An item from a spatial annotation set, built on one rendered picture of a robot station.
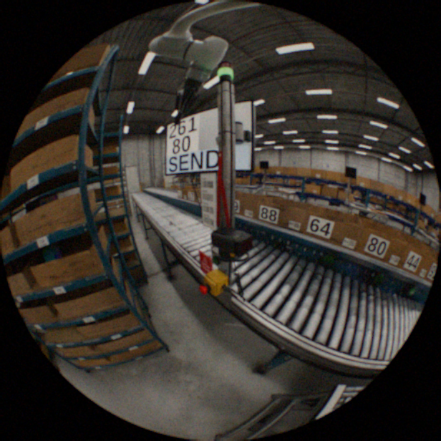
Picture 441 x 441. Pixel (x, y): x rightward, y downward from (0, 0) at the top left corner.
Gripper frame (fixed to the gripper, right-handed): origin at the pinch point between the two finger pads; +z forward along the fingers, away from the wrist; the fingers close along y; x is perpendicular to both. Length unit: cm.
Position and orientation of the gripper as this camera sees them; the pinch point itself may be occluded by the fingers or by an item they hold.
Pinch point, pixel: (179, 117)
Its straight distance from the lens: 69.6
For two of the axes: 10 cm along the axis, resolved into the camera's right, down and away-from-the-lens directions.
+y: 5.1, -6.0, 6.1
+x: -7.2, -6.9, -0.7
